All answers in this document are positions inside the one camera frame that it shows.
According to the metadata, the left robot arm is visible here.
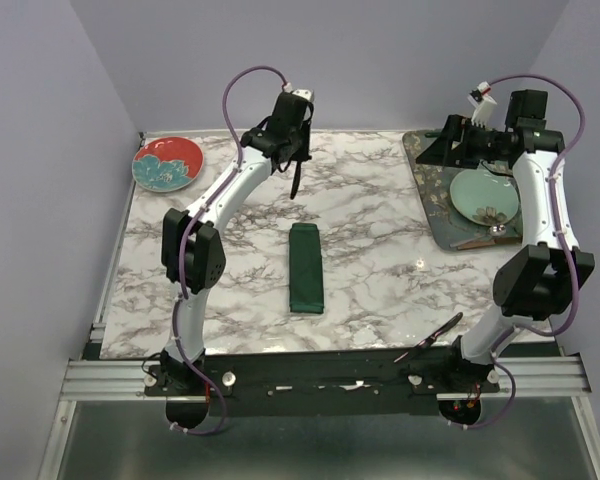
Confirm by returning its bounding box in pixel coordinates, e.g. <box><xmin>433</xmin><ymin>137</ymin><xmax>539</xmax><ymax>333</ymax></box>
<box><xmin>161</xmin><ymin>89</ymin><xmax>314</xmax><ymax>395</ymax></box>

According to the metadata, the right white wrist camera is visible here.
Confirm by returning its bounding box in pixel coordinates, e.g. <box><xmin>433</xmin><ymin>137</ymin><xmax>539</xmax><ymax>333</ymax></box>
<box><xmin>468</xmin><ymin>82</ymin><xmax>497</xmax><ymax>127</ymax></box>

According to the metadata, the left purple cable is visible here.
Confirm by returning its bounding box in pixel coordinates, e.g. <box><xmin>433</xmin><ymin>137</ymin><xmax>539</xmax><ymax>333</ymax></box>
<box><xmin>169</xmin><ymin>65</ymin><xmax>291</xmax><ymax>437</ymax></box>

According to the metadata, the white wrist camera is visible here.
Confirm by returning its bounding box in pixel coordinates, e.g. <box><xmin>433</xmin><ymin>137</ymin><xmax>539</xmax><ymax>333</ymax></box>
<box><xmin>468</xmin><ymin>82</ymin><xmax>497</xmax><ymax>127</ymax></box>
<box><xmin>291</xmin><ymin>89</ymin><xmax>315</xmax><ymax>103</ymax></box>

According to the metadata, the aluminium frame rail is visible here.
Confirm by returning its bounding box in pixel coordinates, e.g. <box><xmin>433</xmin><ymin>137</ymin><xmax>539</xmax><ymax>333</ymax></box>
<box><xmin>60</xmin><ymin>355</ymin><xmax>591</xmax><ymax>402</ymax></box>

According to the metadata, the dark green cloth napkin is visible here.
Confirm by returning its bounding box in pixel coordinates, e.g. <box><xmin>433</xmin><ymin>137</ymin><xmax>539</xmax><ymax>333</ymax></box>
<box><xmin>288</xmin><ymin>223</ymin><xmax>325</xmax><ymax>314</ymax></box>

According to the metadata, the floral teal serving tray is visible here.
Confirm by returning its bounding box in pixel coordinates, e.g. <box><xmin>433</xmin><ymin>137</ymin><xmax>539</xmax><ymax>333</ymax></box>
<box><xmin>402</xmin><ymin>130</ymin><xmax>522</xmax><ymax>251</ymax></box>

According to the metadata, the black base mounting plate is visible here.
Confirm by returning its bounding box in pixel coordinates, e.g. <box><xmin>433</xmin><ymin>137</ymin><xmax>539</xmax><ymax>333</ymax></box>
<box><xmin>145</xmin><ymin>347</ymin><xmax>499</xmax><ymax>417</ymax></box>

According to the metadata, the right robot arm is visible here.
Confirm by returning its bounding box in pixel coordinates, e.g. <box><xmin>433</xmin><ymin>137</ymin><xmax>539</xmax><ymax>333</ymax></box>
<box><xmin>416</xmin><ymin>83</ymin><xmax>595</xmax><ymax>392</ymax></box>

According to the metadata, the red plate with blue flower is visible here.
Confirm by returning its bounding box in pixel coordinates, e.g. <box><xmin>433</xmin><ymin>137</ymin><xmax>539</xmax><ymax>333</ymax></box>
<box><xmin>131</xmin><ymin>136</ymin><xmax>204</xmax><ymax>193</ymax></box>

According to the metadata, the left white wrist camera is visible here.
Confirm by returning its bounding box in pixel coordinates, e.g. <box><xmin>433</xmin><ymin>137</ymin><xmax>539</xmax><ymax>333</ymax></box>
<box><xmin>291</xmin><ymin>89</ymin><xmax>315</xmax><ymax>103</ymax></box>

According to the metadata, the light green plate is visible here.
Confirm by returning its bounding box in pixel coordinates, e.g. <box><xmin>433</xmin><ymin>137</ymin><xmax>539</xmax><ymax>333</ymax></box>
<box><xmin>449</xmin><ymin>169</ymin><xmax>520</xmax><ymax>226</ymax></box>

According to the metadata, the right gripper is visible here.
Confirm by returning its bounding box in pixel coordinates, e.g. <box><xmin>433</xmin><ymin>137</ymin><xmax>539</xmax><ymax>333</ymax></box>
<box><xmin>415</xmin><ymin>114</ymin><xmax>506</xmax><ymax>171</ymax></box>

